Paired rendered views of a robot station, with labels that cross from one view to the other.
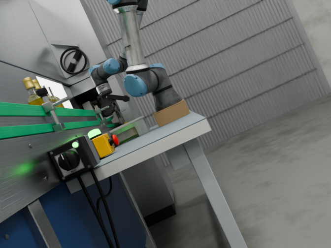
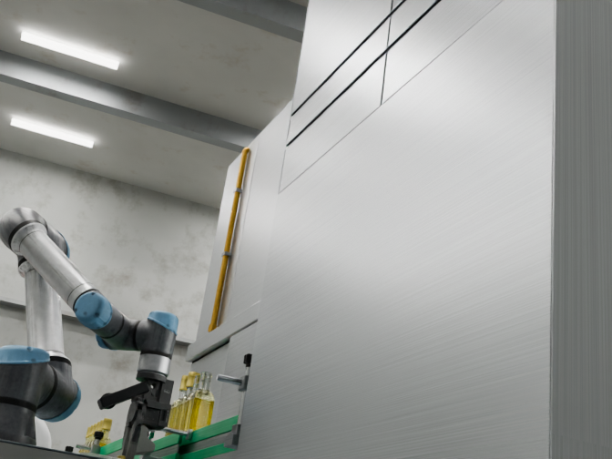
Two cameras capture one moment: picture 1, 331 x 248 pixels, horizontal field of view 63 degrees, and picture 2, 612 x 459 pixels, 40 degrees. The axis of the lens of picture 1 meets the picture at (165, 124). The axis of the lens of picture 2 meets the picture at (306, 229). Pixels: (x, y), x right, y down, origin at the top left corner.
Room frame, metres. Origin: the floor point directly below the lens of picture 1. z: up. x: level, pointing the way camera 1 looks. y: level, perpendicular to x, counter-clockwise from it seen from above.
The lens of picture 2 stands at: (3.44, -0.24, 0.60)
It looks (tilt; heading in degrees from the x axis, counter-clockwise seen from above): 24 degrees up; 157
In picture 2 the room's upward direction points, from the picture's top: 8 degrees clockwise
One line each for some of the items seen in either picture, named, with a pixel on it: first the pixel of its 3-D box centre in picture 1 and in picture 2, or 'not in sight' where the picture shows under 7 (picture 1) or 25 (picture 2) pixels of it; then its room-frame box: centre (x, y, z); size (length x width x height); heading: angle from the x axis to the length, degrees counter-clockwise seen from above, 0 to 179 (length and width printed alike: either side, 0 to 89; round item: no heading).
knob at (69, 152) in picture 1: (67, 161); not in sight; (0.60, 0.23, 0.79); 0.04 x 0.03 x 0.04; 90
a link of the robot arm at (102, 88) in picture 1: (104, 89); (153, 368); (1.50, 0.23, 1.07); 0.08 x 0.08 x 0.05
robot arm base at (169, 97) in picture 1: (165, 97); (5, 425); (1.45, -0.06, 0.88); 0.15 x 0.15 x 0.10
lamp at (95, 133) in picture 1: (94, 134); not in sight; (0.94, 0.24, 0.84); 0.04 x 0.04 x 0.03
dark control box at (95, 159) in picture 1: (76, 157); not in sight; (0.66, 0.23, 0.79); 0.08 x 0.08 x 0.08; 0
